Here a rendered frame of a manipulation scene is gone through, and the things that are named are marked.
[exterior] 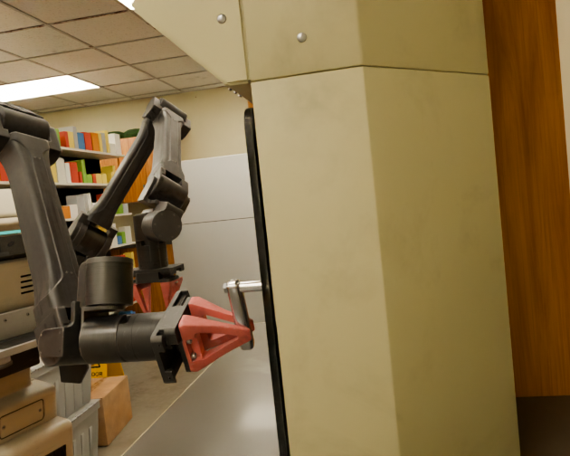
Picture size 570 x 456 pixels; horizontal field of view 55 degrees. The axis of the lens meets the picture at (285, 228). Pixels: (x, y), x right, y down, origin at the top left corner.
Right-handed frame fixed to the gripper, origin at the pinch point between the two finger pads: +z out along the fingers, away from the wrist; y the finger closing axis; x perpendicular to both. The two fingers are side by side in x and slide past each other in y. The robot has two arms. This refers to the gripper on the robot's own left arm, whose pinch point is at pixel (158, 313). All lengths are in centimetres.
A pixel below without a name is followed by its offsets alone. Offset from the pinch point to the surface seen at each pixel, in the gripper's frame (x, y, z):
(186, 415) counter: -12.4, 8.6, 15.6
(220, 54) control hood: -46, 31, -34
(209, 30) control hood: -46, 30, -37
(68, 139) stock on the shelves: 328, -214, -90
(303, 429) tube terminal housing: -46, 35, 4
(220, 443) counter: -23.3, 17.9, 15.6
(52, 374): 129, -116, 51
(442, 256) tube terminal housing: -40, 51, -12
